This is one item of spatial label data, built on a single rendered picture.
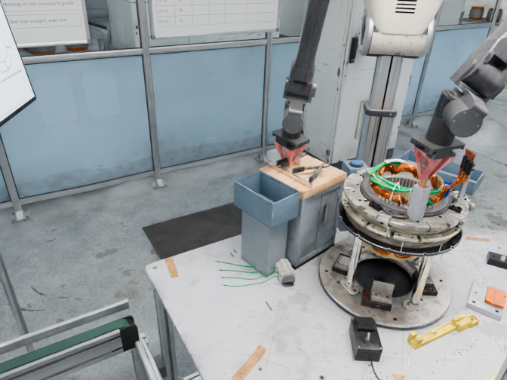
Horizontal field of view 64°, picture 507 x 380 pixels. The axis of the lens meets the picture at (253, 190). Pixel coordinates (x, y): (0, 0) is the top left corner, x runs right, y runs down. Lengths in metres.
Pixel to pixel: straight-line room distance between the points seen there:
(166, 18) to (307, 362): 2.43
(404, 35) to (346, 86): 1.92
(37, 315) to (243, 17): 2.36
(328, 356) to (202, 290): 0.40
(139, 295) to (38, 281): 0.59
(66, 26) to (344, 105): 2.04
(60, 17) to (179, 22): 0.75
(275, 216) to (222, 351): 0.37
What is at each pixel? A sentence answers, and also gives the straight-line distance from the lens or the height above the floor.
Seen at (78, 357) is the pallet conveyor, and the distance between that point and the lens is 1.23.
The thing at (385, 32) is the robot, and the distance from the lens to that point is 1.44.
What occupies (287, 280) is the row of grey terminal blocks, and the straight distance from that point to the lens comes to 1.25.
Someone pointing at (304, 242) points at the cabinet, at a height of 0.87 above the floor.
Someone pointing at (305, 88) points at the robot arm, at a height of 1.33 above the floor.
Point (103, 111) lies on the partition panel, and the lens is 3.05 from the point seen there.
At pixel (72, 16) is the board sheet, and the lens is 2.86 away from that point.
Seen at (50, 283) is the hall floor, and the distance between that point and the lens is 2.61.
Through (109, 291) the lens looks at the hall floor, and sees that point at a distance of 2.45.
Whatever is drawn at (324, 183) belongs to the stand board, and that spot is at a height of 1.06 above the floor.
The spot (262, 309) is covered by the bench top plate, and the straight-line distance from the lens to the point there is 1.19.
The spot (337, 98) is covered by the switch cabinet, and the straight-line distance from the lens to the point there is 3.36.
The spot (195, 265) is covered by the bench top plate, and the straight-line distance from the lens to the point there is 1.32.
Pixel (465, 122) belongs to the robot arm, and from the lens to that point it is 0.87.
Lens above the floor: 1.64
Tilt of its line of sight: 30 degrees down
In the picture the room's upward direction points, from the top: 2 degrees clockwise
